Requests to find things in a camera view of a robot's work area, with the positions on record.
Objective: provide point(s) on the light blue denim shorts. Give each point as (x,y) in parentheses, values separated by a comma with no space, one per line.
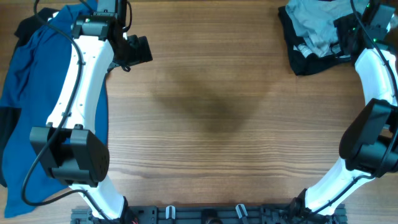
(313,21)

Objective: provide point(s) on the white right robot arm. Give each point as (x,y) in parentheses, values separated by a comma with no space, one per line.
(368,148)

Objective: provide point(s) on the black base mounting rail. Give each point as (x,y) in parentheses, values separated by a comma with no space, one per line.
(264,214)

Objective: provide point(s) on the blue polo shirt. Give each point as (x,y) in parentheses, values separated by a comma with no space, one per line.
(39,185)

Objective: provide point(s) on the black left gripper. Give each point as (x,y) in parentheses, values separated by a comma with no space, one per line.
(140,51)

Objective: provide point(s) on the folded black garment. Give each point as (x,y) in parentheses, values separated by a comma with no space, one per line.
(302,60)

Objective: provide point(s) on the black shirt under blue shirt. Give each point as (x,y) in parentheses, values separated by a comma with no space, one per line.
(32,86)

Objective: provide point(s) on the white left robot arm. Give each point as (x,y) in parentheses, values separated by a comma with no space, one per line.
(67,147)

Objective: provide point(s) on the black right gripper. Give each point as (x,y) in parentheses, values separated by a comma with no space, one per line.
(344,22)

